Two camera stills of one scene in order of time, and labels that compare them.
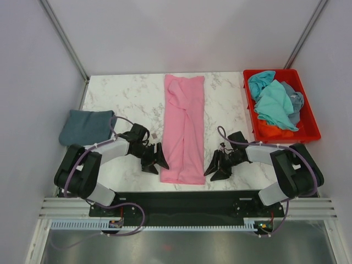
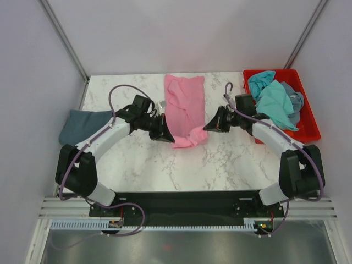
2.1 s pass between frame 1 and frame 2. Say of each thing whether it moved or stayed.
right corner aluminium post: stayed
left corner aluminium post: stayed
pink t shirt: moved
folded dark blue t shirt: stayed
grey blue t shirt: stayed
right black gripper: moved
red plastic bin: stayed
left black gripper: moved
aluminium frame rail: stayed
